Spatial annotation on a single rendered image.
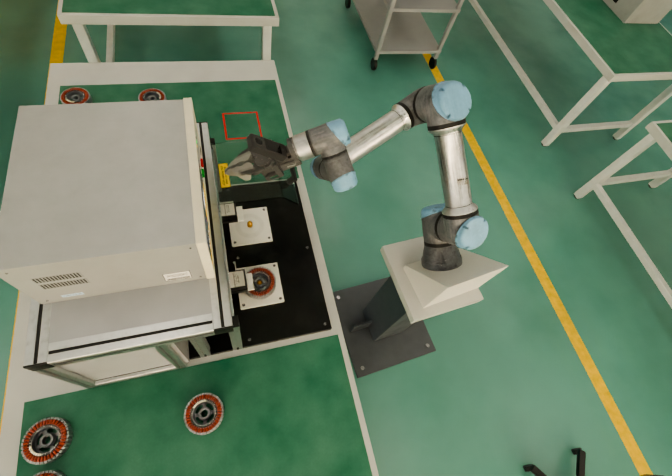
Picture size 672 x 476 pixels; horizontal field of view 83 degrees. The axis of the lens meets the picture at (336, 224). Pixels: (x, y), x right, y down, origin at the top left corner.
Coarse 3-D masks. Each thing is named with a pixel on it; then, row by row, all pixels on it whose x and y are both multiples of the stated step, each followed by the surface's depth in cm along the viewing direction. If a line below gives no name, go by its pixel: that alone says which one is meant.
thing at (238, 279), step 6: (240, 270) 127; (234, 276) 125; (240, 276) 126; (246, 276) 130; (234, 282) 124; (240, 282) 125; (246, 282) 125; (252, 282) 130; (234, 288) 124; (240, 288) 125; (246, 288) 126; (252, 288) 129
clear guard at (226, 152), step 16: (224, 144) 127; (240, 144) 128; (224, 160) 124; (256, 176) 123; (272, 176) 124; (288, 176) 130; (224, 192) 118; (240, 192) 119; (256, 192) 120; (272, 192) 121; (288, 192) 125
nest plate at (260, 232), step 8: (256, 208) 150; (264, 208) 150; (248, 216) 147; (256, 216) 148; (264, 216) 149; (232, 224) 144; (240, 224) 145; (256, 224) 146; (264, 224) 147; (232, 232) 143; (240, 232) 143; (248, 232) 144; (256, 232) 145; (264, 232) 145; (232, 240) 141; (240, 240) 142; (248, 240) 142; (256, 240) 143; (264, 240) 144; (272, 240) 144
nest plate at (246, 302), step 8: (264, 264) 139; (272, 264) 139; (264, 280) 136; (256, 288) 134; (264, 288) 134; (280, 288) 135; (240, 296) 132; (248, 296) 132; (272, 296) 134; (280, 296) 134; (240, 304) 130; (248, 304) 131; (256, 304) 131; (264, 304) 132
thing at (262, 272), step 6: (252, 270) 133; (258, 270) 134; (264, 270) 134; (270, 270) 135; (252, 276) 132; (264, 276) 135; (270, 276) 133; (264, 282) 133; (270, 282) 132; (258, 288) 133; (270, 288) 131; (252, 294) 129; (258, 294) 129; (264, 294) 130; (270, 294) 132
